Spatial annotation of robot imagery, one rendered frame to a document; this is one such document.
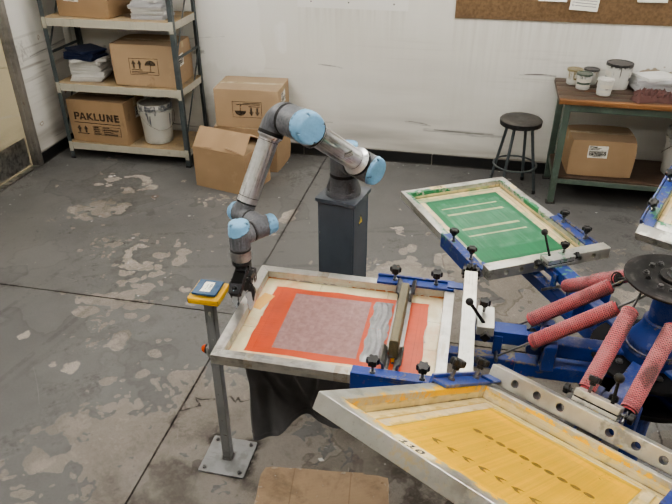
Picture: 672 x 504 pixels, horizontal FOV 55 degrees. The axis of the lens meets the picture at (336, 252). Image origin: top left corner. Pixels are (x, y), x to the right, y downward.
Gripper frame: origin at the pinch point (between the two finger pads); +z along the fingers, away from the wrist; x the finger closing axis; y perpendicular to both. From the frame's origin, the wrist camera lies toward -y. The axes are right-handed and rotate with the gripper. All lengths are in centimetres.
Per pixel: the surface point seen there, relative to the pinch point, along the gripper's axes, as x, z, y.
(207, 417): 39, 98, 34
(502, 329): -94, -6, -1
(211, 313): 18.0, 12.5, 9.9
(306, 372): -31.8, 0.8, -29.2
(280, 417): -19.1, 31.7, -21.2
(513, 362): -99, 7, -2
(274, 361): -20.5, -0.9, -28.0
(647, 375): -132, -18, -31
